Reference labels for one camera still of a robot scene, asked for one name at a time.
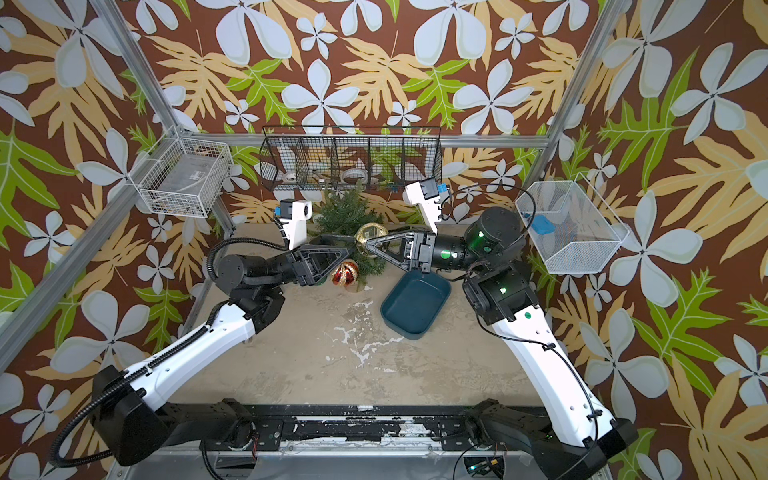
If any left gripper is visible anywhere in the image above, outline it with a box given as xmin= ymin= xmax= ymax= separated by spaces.
xmin=260 ymin=235 xmax=351 ymax=296

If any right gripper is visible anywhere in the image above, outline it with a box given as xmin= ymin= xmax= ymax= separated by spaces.
xmin=375 ymin=232 xmax=495 ymax=285

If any red gold striped ornament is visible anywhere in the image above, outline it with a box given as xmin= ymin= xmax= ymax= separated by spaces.
xmin=331 ymin=259 xmax=360 ymax=289

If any small gold ornament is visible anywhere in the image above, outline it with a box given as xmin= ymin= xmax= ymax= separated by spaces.
xmin=355 ymin=222 xmax=389 ymax=255

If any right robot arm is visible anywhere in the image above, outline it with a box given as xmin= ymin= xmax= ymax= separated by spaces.
xmin=361 ymin=207 xmax=638 ymax=479

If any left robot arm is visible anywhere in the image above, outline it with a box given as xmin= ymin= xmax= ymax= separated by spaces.
xmin=49 ymin=237 xmax=351 ymax=468

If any small green christmas tree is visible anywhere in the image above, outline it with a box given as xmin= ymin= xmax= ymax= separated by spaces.
xmin=313 ymin=189 xmax=385 ymax=285

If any teal plastic bin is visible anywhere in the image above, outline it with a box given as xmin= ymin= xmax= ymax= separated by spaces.
xmin=380 ymin=271 xmax=451 ymax=340

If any blue object in basket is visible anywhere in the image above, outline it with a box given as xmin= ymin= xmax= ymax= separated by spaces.
xmin=530 ymin=215 xmax=556 ymax=235

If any white mesh basket right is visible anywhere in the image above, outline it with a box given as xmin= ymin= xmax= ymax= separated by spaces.
xmin=515 ymin=175 xmax=630 ymax=276

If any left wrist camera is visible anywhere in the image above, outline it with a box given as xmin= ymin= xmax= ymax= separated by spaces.
xmin=275 ymin=200 xmax=313 ymax=250

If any black wire basket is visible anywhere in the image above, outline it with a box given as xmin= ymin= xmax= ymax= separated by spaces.
xmin=256 ymin=125 xmax=444 ymax=191

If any white wire basket left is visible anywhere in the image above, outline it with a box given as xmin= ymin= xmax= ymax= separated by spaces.
xmin=134 ymin=137 xmax=233 ymax=218

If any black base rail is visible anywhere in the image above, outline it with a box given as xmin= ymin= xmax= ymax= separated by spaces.
xmin=155 ymin=404 xmax=529 ymax=452

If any electronics board with cables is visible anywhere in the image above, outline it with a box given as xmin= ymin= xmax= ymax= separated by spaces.
xmin=461 ymin=456 xmax=505 ymax=480

